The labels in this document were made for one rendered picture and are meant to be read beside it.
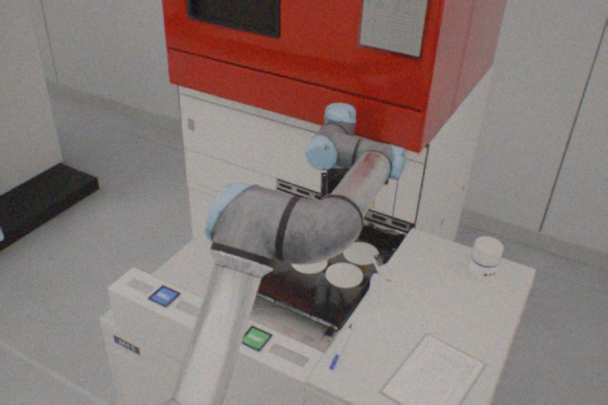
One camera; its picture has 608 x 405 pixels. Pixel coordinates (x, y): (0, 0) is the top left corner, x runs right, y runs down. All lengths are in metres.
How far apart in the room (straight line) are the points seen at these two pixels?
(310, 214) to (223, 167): 1.01
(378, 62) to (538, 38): 1.58
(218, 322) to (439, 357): 0.55
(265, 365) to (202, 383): 0.32
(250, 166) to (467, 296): 0.79
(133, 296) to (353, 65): 0.78
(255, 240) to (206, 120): 0.97
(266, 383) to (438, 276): 0.52
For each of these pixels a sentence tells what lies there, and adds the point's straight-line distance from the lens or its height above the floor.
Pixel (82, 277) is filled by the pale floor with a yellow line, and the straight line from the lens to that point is 3.09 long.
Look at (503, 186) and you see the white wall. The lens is 3.29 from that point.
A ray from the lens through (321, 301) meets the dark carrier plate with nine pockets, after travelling 1.53.
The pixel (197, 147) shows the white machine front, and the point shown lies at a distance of 1.99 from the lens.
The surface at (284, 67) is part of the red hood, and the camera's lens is 1.61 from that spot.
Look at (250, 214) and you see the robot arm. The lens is 0.99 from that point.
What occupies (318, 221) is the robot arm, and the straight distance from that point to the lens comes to 0.97.
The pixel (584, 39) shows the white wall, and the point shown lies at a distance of 2.95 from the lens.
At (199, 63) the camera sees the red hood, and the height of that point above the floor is 1.32.
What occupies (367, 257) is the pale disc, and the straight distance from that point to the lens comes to 1.68.
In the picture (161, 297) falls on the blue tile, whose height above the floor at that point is 0.96.
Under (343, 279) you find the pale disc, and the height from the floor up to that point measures 0.90.
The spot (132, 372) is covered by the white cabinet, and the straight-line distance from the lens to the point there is 1.72.
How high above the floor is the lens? 1.96
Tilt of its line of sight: 34 degrees down
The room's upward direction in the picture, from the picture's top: 2 degrees clockwise
